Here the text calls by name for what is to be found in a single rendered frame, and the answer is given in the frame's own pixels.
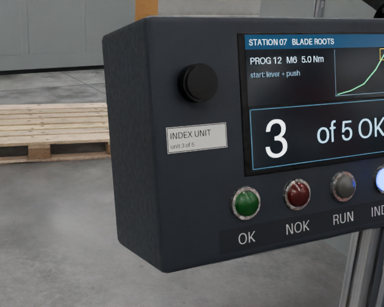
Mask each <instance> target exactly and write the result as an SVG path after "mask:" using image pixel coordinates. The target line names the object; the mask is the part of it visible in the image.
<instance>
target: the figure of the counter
mask: <svg viewBox="0 0 384 307"><path fill-rule="evenodd" d="M248 110H249V134H250V147H251V170H252V172H255V171H263V170H268V169H276V168H284V167H289V166H297V165H302V138H301V123H300V104H296V105H281V106H272V107H257V108H248Z"/></svg>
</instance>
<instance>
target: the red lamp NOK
mask: <svg viewBox="0 0 384 307"><path fill-rule="evenodd" d="M310 194H311V192H310V187H309V185H308V183H307V182H306V181H304V180H303V179H300V178H293V179H291V180H290V181H289V182H288V183H287V184H286V185H285V187H284V189H283V196H282V197H283V202H284V204H285V205H286V207H287V208H289V209H291V210H301V209H303V208H304V207H305V206H306V205H307V203H308V202H309V200H310Z"/></svg>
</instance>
